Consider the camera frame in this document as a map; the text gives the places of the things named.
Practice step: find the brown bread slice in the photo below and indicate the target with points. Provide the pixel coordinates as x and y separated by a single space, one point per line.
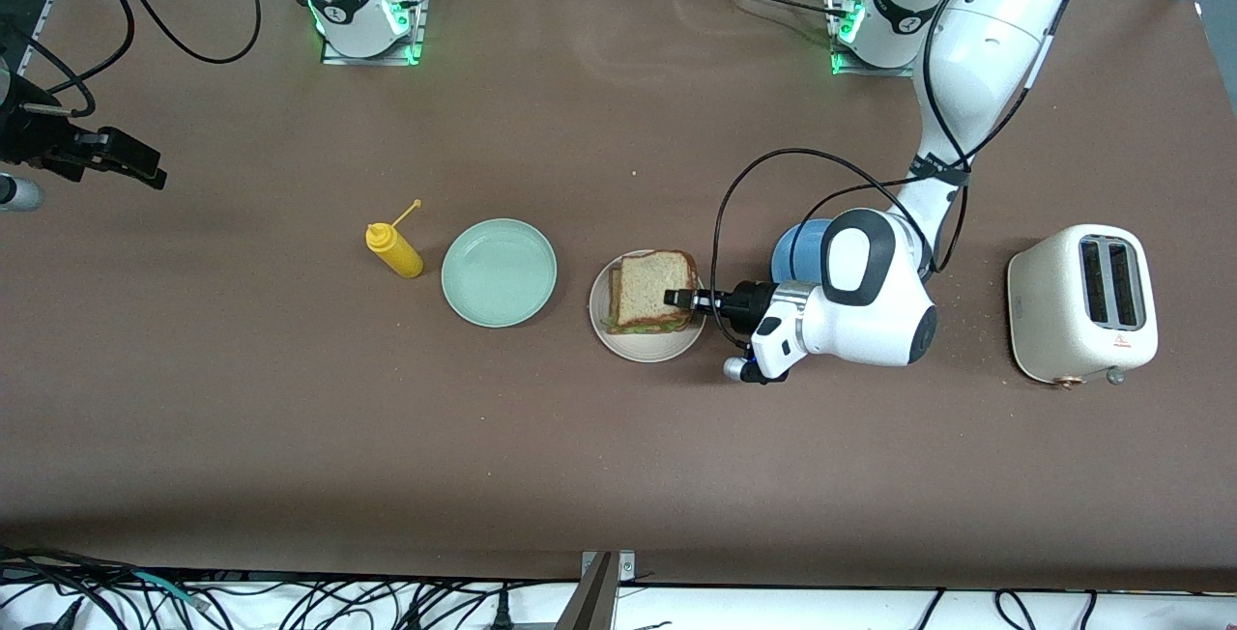
613 297
652 282

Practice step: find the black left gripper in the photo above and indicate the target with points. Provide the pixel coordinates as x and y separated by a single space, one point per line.
749 305

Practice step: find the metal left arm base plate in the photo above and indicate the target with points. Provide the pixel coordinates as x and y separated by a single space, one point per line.
870 72

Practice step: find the black power plug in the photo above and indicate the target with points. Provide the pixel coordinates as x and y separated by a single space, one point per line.
501 613

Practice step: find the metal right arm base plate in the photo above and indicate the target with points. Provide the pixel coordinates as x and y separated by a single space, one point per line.
418 12

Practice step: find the mint green plate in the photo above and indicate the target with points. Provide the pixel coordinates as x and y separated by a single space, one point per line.
498 272

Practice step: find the blue plate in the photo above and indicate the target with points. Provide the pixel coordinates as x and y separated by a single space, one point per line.
797 253

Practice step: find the yellow mustard squeeze bottle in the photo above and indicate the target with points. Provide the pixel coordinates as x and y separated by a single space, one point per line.
398 255

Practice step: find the cream white toaster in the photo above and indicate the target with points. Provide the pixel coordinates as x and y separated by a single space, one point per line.
1049 321

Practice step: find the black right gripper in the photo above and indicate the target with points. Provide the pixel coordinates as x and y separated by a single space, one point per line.
37 138

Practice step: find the beige plate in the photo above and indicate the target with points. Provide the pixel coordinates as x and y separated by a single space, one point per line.
647 350

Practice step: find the green lettuce leaf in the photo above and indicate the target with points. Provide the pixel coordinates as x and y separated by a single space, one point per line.
638 328

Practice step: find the aluminium frame rail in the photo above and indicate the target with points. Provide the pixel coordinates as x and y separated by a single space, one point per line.
34 36

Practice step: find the metal table edge bracket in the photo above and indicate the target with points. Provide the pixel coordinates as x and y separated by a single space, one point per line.
599 601

